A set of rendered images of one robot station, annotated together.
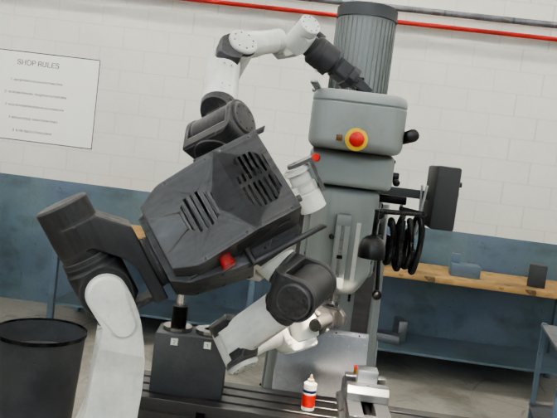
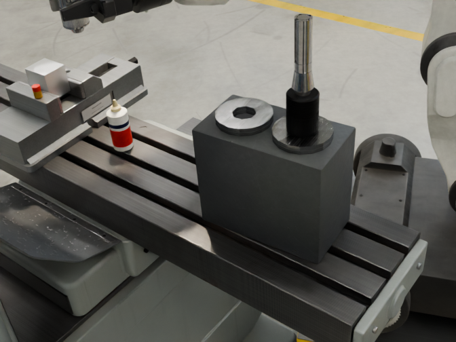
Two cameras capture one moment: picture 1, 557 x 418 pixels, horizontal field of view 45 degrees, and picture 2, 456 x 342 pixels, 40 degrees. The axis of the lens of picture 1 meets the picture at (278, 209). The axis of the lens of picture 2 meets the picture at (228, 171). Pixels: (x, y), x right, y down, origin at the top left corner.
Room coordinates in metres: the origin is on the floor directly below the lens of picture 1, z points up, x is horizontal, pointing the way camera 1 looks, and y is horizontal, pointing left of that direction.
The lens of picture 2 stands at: (2.69, 0.62, 1.65)
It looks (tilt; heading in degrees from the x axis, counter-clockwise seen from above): 38 degrees down; 217
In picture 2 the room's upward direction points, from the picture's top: 5 degrees counter-clockwise
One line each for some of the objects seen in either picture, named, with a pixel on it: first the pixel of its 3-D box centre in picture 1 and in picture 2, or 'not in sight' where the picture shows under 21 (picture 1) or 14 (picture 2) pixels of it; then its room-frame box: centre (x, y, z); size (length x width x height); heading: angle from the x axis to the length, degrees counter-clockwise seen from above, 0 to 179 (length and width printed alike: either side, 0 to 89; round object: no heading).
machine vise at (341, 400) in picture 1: (365, 400); (65, 98); (1.97, -0.33, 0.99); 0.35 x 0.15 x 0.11; 178
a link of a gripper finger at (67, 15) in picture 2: not in sight; (79, 11); (2.02, -0.17, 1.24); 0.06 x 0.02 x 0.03; 156
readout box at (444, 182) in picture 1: (442, 197); not in sight; (2.28, -0.55, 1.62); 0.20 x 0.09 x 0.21; 176
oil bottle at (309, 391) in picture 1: (309, 391); (119, 123); (1.98, -0.16, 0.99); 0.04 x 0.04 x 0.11
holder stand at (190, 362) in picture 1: (191, 358); (273, 173); (2.02, 0.21, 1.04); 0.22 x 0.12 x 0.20; 91
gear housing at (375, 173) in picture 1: (349, 168); not in sight; (2.05, -0.20, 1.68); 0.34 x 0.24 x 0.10; 176
